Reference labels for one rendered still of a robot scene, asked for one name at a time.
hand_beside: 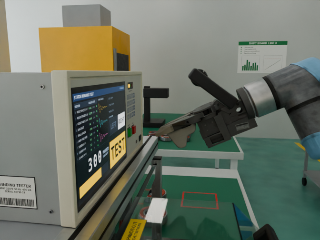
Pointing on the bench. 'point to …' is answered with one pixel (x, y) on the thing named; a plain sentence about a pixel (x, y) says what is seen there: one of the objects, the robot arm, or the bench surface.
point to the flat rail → (148, 181)
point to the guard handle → (265, 233)
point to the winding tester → (54, 142)
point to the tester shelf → (32, 229)
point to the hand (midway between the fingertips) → (159, 130)
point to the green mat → (217, 188)
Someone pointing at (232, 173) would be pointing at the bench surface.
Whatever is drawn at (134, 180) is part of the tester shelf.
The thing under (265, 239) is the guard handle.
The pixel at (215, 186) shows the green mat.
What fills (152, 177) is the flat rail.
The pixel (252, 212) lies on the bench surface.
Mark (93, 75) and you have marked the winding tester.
